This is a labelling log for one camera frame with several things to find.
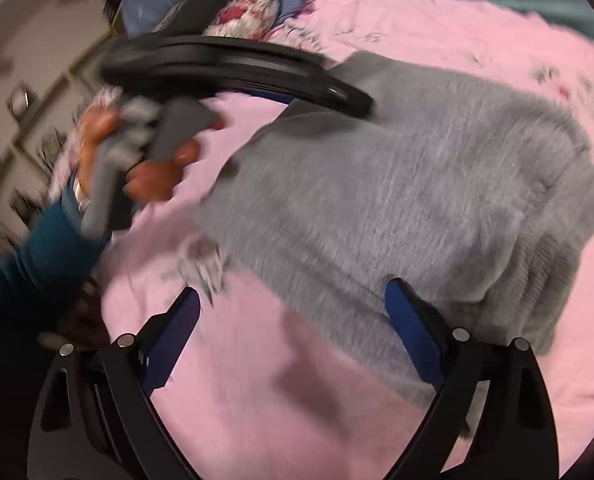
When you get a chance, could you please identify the wooden display cabinet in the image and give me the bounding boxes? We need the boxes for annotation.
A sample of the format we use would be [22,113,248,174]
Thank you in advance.
[0,34,111,256]

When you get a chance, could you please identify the grey sweatpants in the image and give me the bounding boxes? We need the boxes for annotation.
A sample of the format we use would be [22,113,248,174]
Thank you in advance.
[193,52,594,405]

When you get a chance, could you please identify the teal sleeved left forearm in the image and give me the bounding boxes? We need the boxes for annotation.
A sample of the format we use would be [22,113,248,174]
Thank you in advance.
[0,174,107,338]

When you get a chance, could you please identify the person's left hand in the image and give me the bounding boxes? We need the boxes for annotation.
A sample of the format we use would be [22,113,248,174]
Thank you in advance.
[74,104,229,212]

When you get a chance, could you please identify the pink floral bed sheet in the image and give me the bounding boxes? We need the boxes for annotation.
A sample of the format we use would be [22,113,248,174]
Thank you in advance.
[98,0,594,479]

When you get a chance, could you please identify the red rose floral bolster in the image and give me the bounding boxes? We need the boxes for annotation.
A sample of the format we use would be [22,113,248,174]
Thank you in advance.
[203,0,280,41]

